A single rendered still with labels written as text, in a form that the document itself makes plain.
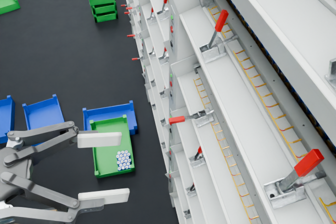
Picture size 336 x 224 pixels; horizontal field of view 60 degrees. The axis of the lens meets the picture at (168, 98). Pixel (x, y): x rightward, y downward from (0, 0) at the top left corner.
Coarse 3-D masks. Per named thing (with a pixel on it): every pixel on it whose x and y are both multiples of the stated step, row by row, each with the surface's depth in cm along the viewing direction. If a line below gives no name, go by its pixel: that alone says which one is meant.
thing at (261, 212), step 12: (204, 84) 69; (204, 96) 69; (204, 108) 67; (216, 108) 64; (216, 132) 62; (228, 132) 60; (228, 144) 58; (228, 156) 58; (240, 156) 56; (228, 168) 57; (240, 168) 54; (252, 192) 51; (252, 204) 51; (264, 216) 48
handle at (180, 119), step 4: (180, 116) 64; (184, 116) 65; (188, 116) 65; (192, 116) 65; (196, 116) 65; (168, 120) 64; (172, 120) 64; (176, 120) 64; (180, 120) 64; (184, 120) 64
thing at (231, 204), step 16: (176, 64) 74; (192, 64) 75; (192, 80) 74; (192, 96) 71; (192, 112) 69; (208, 128) 64; (208, 144) 62; (224, 144) 61; (208, 160) 60; (224, 160) 59; (224, 176) 57; (224, 192) 55; (240, 192) 54; (224, 208) 53; (240, 208) 52
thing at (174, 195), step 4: (172, 192) 129; (176, 192) 129; (172, 196) 132; (176, 196) 132; (176, 200) 131; (176, 204) 130; (176, 208) 129; (180, 208) 128; (176, 212) 128; (180, 212) 127; (180, 216) 126; (180, 220) 125
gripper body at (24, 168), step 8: (0, 152) 42; (8, 152) 42; (0, 160) 41; (24, 160) 42; (0, 168) 40; (8, 168) 41; (16, 168) 41; (24, 168) 41; (32, 168) 43; (24, 176) 40; (0, 184) 39; (8, 184) 39; (0, 192) 38; (8, 192) 38; (16, 192) 40; (0, 200) 38; (8, 200) 39
